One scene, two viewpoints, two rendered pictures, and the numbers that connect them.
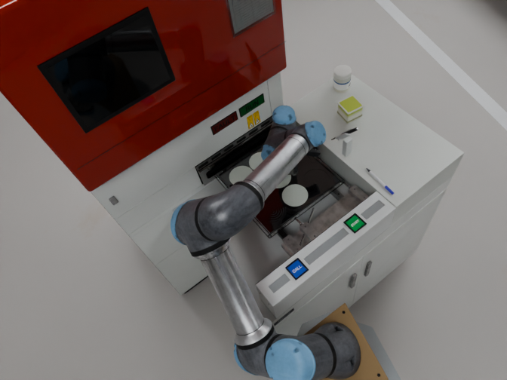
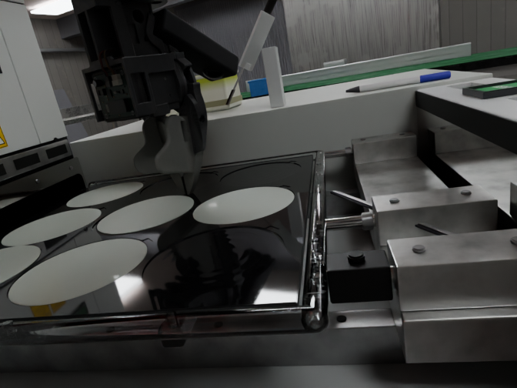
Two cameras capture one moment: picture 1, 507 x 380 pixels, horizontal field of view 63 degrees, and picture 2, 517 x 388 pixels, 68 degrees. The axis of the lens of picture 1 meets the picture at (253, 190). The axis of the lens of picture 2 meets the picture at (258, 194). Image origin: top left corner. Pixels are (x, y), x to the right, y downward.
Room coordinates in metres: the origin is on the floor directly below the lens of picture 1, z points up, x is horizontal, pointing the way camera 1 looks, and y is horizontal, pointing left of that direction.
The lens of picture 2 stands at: (0.59, 0.12, 1.02)
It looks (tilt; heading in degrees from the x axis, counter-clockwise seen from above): 17 degrees down; 308
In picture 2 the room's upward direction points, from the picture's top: 11 degrees counter-clockwise
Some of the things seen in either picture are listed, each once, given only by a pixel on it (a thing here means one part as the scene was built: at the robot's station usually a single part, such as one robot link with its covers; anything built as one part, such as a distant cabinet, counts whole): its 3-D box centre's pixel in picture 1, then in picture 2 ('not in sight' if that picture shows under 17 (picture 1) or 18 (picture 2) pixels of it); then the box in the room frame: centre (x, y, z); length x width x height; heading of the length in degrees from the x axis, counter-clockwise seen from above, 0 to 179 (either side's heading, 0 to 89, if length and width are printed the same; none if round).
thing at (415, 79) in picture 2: (379, 180); (395, 83); (0.75, -0.45, 0.97); 0.14 x 0.01 x 0.01; 21
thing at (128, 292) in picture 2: (277, 178); (144, 217); (0.92, -0.10, 0.90); 0.34 x 0.34 x 0.01; 25
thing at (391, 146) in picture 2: (359, 194); (382, 146); (0.76, -0.38, 0.89); 0.08 x 0.03 x 0.03; 25
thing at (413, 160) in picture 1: (365, 141); (278, 138); (0.99, -0.49, 0.89); 0.62 x 0.35 x 0.14; 25
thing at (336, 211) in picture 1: (326, 224); (410, 212); (0.69, -0.23, 0.87); 0.36 x 0.08 x 0.03; 115
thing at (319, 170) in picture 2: (307, 208); (318, 198); (0.75, -0.18, 0.90); 0.38 x 0.01 x 0.01; 115
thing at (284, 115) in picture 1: (284, 124); not in sight; (0.91, -0.15, 1.21); 0.09 x 0.08 x 0.11; 150
